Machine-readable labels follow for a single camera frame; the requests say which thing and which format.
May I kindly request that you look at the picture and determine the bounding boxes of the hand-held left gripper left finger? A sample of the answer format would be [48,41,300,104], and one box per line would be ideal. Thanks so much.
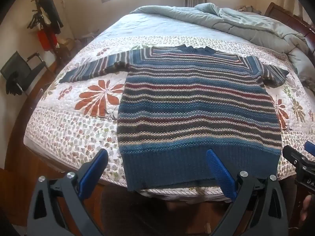
[27,149,109,236]

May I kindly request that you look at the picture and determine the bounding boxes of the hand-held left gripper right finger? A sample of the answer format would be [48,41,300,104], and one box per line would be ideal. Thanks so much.
[206,149,289,236]

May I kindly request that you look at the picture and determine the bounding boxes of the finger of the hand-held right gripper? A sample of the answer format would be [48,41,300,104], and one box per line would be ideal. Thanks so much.
[283,146,315,169]
[304,141,315,156]

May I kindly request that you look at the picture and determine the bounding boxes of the blue striped knit sweater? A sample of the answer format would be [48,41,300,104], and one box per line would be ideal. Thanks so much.
[58,44,289,192]

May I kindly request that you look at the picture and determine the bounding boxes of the person's right hand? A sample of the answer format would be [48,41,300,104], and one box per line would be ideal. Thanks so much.
[300,195,315,224]

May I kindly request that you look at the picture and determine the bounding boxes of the bed with floral quilt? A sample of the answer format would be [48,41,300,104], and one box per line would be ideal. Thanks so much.
[23,12,315,202]

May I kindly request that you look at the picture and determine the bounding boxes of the person's dark pants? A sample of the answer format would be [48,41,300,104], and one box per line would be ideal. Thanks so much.
[101,187,233,236]

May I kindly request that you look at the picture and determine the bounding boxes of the black gloves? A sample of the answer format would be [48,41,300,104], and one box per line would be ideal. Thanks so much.
[5,71,24,96]

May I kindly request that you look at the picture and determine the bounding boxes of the wooden coat rack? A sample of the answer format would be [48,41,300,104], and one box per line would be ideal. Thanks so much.
[27,0,64,67]

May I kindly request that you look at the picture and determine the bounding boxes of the black chair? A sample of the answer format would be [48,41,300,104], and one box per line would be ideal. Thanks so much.
[0,50,47,96]

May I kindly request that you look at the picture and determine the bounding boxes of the red bag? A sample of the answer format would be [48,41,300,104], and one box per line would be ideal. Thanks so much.
[37,28,59,51]

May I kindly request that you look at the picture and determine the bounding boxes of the wooden headboard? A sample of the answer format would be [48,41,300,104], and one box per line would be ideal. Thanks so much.
[264,2,315,45]

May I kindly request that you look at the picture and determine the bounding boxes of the grey comforter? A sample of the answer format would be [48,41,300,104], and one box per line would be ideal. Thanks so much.
[129,2,315,79]

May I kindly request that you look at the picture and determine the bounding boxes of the dark patterned cloth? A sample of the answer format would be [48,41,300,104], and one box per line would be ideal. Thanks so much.
[236,4,262,15]

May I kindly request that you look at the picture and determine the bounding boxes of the black hanging coat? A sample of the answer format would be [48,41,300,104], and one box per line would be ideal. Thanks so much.
[39,0,64,33]

